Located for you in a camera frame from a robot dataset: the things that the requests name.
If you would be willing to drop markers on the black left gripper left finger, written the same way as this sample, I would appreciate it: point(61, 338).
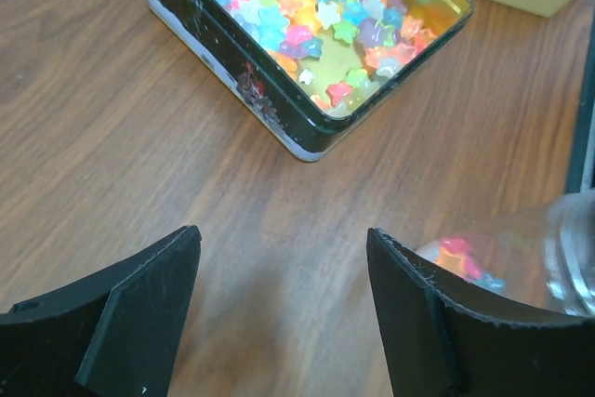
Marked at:
point(115, 332)

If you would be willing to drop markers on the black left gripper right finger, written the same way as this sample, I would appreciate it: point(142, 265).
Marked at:
point(443, 336)

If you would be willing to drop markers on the clear glass jar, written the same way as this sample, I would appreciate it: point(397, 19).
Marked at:
point(542, 256)

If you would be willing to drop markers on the black tin of star candies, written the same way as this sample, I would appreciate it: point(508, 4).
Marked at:
point(312, 70)

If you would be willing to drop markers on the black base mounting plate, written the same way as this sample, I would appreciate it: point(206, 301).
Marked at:
point(580, 175)

